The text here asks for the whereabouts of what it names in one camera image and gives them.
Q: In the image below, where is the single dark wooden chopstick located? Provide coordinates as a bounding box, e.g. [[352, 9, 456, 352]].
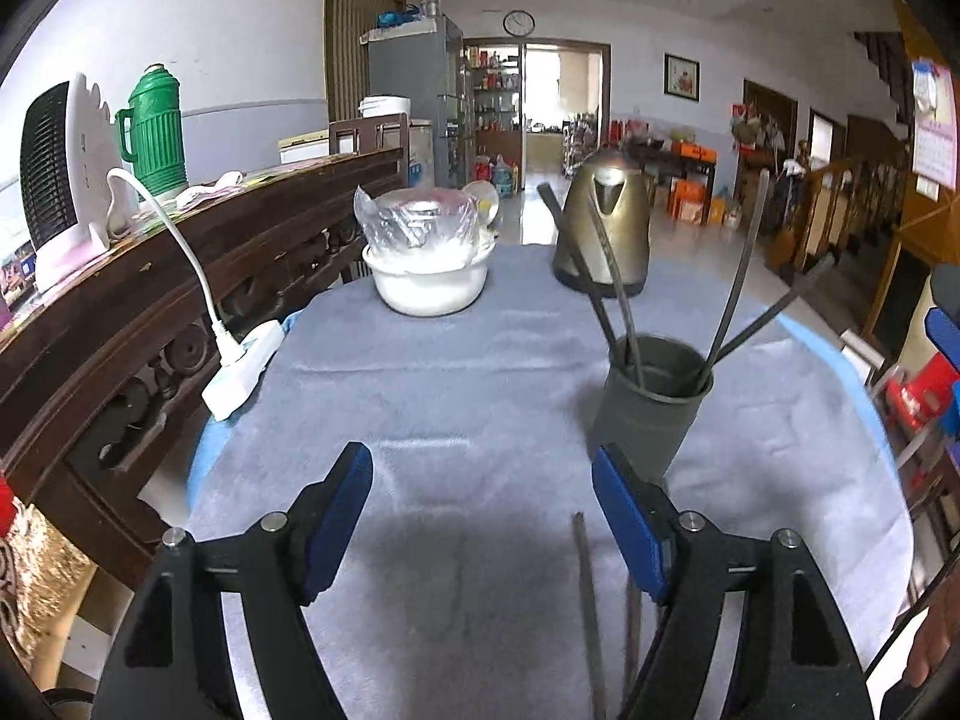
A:
[[622, 581, 644, 698], [572, 511, 608, 720]]

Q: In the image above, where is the wall calendar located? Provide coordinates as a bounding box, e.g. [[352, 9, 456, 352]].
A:
[[911, 60, 960, 192]]

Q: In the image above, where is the person's right hand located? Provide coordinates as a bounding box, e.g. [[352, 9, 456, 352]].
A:
[[904, 586, 960, 691]]

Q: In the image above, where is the grey refrigerator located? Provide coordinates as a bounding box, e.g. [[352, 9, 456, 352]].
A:
[[366, 15, 466, 188]]

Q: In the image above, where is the white power strip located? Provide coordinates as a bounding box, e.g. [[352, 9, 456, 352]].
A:
[[201, 320, 284, 421]]

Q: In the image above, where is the white fan heater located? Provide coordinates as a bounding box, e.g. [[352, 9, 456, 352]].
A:
[[19, 73, 143, 293]]

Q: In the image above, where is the bundle of dark chopsticks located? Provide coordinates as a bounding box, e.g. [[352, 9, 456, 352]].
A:
[[536, 169, 837, 395]]

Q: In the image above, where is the golden patterned bag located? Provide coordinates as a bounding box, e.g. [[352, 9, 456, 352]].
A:
[[0, 502, 98, 661]]

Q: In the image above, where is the white ceramic bowl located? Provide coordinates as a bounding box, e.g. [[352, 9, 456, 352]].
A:
[[362, 242, 492, 317]]

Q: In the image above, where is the framed wall picture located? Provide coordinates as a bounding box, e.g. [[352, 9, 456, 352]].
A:
[[664, 54, 701, 101]]

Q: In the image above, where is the dark wooden chair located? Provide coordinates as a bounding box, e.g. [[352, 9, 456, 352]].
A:
[[328, 114, 412, 188]]

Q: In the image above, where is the tall orange box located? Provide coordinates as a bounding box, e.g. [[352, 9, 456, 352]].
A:
[[675, 180, 710, 222]]

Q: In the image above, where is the dark wooden dining table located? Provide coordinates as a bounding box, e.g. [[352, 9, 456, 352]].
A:
[[637, 139, 717, 188]]

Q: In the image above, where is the bronze electric kettle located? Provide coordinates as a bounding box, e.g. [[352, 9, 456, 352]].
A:
[[553, 148, 652, 297]]

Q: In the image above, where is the grey tablecloth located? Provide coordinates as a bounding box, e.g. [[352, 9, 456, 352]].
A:
[[184, 244, 916, 720]]

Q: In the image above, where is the white step stool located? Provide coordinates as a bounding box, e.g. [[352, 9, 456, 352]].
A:
[[838, 328, 901, 383]]

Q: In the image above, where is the red plastic chair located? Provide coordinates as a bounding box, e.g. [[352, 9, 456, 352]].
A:
[[885, 371, 957, 436]]

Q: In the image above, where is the dark carved wooden sideboard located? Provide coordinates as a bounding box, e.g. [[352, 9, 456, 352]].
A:
[[0, 146, 406, 590]]

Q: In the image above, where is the glass display shelf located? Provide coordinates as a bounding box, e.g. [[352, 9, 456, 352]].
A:
[[461, 45, 522, 166]]

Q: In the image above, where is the white power cable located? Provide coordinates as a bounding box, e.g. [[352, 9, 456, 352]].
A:
[[105, 167, 241, 350]]

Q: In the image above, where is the white chest freezer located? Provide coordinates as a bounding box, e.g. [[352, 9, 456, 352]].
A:
[[279, 131, 331, 164]]

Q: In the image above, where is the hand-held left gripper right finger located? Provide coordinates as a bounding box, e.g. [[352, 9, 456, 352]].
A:
[[591, 442, 875, 720]]

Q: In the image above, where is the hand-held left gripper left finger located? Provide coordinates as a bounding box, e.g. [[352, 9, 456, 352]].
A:
[[90, 441, 374, 720]]

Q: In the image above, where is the blue table cover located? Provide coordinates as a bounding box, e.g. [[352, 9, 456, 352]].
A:
[[186, 311, 905, 503]]

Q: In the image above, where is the brown wooden door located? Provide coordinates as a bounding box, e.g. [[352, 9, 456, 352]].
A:
[[324, 0, 407, 125]]

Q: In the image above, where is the wooden stair railing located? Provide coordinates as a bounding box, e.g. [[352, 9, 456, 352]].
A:
[[769, 154, 912, 278]]

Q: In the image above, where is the green thermos flask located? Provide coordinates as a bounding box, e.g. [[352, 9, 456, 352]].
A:
[[115, 64, 188, 197]]

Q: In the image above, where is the metal chopstick holder cup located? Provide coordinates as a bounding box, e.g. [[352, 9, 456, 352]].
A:
[[589, 335, 715, 485]]

